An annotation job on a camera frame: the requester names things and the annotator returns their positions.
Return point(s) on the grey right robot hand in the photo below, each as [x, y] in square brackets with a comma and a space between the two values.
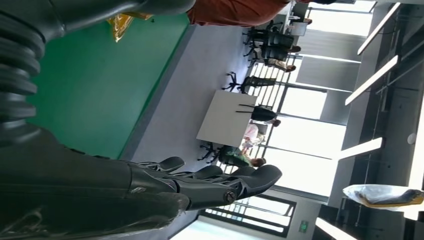
[66, 185]

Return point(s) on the green table mat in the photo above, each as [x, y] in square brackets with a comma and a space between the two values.
[99, 86]

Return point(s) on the yellow plastic wrapped package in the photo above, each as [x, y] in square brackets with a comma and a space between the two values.
[121, 24]

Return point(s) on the white office desk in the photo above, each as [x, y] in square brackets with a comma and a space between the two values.
[225, 119]

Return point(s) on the seated person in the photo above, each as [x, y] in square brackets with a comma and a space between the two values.
[280, 64]
[251, 134]
[263, 114]
[236, 156]

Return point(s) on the green exit sign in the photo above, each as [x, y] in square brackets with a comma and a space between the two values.
[303, 226]

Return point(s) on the white ceiling light strip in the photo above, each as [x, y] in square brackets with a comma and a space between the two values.
[379, 28]
[334, 230]
[372, 79]
[361, 149]

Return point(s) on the pale plastic wrapped fixture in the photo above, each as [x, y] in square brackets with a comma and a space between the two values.
[381, 195]

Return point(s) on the round white ceiling sensor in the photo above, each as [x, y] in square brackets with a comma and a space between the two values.
[411, 138]

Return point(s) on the black window frame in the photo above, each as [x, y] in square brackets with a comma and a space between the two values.
[293, 212]

